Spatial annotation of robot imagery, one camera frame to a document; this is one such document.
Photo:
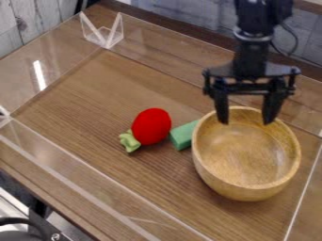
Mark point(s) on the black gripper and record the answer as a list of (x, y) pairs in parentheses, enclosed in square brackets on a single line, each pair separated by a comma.
[(250, 75)]

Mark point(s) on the light wooden bowl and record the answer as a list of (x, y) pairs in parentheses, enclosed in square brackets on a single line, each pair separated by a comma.
[(244, 159)]

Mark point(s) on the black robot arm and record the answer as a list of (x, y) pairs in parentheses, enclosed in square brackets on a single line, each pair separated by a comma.
[(258, 17)]

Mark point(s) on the green rectangular block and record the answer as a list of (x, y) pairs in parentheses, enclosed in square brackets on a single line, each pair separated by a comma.
[(180, 135)]

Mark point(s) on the red plush strawberry toy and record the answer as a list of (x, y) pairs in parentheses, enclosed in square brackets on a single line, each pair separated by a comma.
[(148, 130)]

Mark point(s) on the clear acrylic corner bracket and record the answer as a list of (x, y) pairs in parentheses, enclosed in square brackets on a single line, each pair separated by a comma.
[(104, 37)]

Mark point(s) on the black metal bracket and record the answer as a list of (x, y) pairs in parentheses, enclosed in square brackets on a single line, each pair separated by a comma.
[(44, 229)]

